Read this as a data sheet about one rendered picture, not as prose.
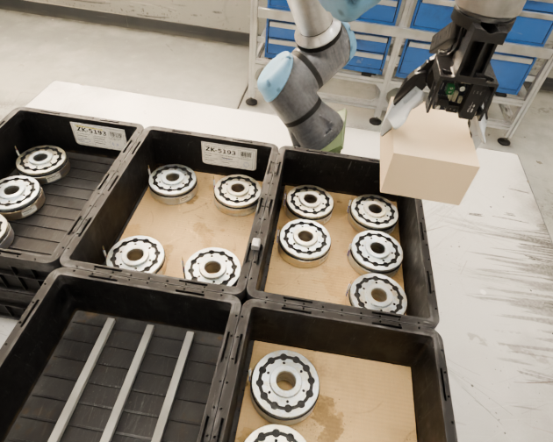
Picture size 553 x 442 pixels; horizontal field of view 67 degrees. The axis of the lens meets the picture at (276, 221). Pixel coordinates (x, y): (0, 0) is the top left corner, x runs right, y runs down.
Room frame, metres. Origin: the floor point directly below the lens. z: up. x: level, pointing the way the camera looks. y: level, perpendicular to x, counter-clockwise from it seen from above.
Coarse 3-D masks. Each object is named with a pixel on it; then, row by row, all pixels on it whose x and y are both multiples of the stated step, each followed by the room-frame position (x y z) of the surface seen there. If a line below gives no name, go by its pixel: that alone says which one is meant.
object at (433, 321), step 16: (352, 160) 0.72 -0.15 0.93; (368, 160) 0.72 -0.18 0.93; (272, 176) 0.64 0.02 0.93; (272, 192) 0.59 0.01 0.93; (272, 208) 0.55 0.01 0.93; (416, 208) 0.59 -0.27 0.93; (256, 256) 0.43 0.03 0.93; (256, 272) 0.40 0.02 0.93; (432, 272) 0.44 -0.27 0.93; (432, 288) 0.41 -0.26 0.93; (304, 304) 0.36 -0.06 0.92; (320, 304) 0.35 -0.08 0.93; (336, 304) 0.35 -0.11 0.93; (432, 304) 0.37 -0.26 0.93; (400, 320) 0.34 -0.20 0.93; (416, 320) 0.34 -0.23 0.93; (432, 320) 0.34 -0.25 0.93
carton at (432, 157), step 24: (408, 120) 0.57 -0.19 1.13; (432, 120) 0.58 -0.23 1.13; (456, 120) 0.59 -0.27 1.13; (384, 144) 0.57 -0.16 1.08; (408, 144) 0.51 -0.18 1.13; (432, 144) 0.52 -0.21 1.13; (456, 144) 0.52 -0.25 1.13; (384, 168) 0.51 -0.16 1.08; (408, 168) 0.48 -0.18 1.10; (432, 168) 0.48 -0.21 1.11; (456, 168) 0.48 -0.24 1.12; (384, 192) 0.48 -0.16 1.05; (408, 192) 0.48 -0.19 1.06; (432, 192) 0.48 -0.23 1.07; (456, 192) 0.48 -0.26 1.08
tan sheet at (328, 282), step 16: (288, 192) 0.71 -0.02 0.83; (336, 208) 0.67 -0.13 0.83; (336, 224) 0.62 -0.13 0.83; (336, 240) 0.58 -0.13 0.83; (272, 256) 0.52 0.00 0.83; (336, 256) 0.53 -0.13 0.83; (272, 272) 0.48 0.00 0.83; (288, 272) 0.48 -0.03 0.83; (304, 272) 0.48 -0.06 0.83; (320, 272) 0.49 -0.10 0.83; (336, 272) 0.49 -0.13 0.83; (352, 272) 0.50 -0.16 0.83; (400, 272) 0.51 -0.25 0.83; (272, 288) 0.44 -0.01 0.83; (288, 288) 0.44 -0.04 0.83; (304, 288) 0.45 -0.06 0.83; (320, 288) 0.45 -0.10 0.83; (336, 288) 0.46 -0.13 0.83
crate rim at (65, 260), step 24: (240, 144) 0.74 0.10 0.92; (264, 144) 0.74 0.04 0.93; (120, 168) 0.61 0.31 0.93; (264, 192) 0.59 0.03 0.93; (96, 216) 0.48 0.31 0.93; (72, 240) 0.42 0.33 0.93; (72, 264) 0.38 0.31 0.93; (96, 264) 0.38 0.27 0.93; (192, 288) 0.36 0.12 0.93; (216, 288) 0.36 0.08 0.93; (240, 288) 0.37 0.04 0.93
